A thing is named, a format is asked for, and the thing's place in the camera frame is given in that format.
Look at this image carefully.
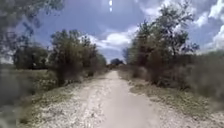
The pale gravel dirt path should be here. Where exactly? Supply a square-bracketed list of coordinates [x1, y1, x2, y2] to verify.
[71, 69, 188, 128]

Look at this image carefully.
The row of trees and bushes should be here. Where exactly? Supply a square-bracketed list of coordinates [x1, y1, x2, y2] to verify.
[0, 0, 108, 108]
[121, 1, 224, 101]

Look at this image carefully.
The dry grass verge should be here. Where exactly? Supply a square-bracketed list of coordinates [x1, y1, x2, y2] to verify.
[0, 68, 109, 128]
[117, 68, 224, 128]

